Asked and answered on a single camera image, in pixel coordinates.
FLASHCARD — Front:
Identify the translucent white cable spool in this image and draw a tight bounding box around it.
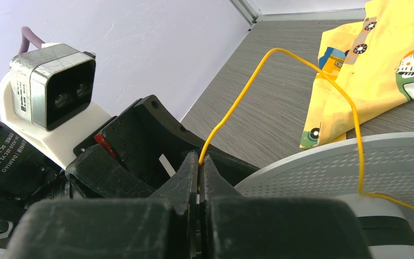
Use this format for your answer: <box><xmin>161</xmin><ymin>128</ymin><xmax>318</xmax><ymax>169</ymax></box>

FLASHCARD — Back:
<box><xmin>236</xmin><ymin>132</ymin><xmax>414</xmax><ymax>258</ymax></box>

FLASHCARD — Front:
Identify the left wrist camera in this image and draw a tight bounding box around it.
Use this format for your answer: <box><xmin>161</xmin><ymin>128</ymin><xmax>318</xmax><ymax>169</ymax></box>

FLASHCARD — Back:
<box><xmin>0</xmin><ymin>43</ymin><xmax>111</xmax><ymax>168</ymax></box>

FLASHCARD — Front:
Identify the yellow printed cloth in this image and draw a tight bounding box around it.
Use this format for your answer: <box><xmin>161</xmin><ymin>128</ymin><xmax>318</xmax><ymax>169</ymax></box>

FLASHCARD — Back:
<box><xmin>300</xmin><ymin>1</ymin><xmax>414</xmax><ymax>149</ymax></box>

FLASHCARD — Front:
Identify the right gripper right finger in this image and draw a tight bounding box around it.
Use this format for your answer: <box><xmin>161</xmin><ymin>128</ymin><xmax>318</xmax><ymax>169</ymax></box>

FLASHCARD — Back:
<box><xmin>199</xmin><ymin>156</ymin><xmax>371</xmax><ymax>258</ymax></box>

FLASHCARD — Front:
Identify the yellow cable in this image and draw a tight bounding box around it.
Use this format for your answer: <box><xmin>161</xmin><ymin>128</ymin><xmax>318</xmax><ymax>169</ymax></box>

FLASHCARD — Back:
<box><xmin>198</xmin><ymin>47</ymin><xmax>414</xmax><ymax>219</ymax></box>

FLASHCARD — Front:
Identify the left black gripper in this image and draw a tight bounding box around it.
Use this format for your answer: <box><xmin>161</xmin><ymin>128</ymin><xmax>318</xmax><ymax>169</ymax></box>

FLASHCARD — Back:
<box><xmin>65</xmin><ymin>94</ymin><xmax>259</xmax><ymax>201</ymax></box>

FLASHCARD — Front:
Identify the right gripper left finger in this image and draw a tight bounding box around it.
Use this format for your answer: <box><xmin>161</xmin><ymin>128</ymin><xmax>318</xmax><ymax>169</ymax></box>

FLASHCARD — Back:
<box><xmin>5</xmin><ymin>152</ymin><xmax>198</xmax><ymax>258</ymax></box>

